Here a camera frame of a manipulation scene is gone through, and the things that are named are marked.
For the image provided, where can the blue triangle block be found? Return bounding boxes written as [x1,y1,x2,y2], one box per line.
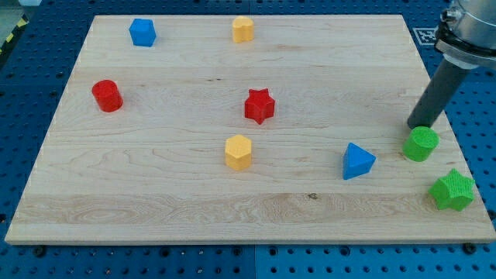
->
[343,143,377,180]

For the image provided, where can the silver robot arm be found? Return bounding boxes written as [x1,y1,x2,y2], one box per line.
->
[435,0,495,71]

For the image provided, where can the wooden board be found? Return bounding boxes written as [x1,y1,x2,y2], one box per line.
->
[5,15,495,245]

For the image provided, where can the yellow hexagon block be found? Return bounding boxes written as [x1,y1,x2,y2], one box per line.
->
[225,135,252,171]

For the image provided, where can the red star block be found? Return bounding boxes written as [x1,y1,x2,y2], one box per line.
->
[244,88,275,125]

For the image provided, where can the yellow heart block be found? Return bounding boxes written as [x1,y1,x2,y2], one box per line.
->
[232,15,254,43]

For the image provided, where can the red cylinder block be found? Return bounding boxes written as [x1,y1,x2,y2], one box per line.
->
[91,80,123,112]

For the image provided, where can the blue pentagon block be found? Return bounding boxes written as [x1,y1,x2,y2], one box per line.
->
[129,19,156,47]

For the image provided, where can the green cylinder block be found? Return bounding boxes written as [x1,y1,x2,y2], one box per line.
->
[402,126,439,162]

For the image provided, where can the grey pusher rod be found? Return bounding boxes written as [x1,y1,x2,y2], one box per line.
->
[407,59,470,129]

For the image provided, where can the fiducial marker tag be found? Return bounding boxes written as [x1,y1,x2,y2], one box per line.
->
[412,27,437,46]

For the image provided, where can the green star block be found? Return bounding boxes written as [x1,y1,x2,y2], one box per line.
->
[428,169,475,212]

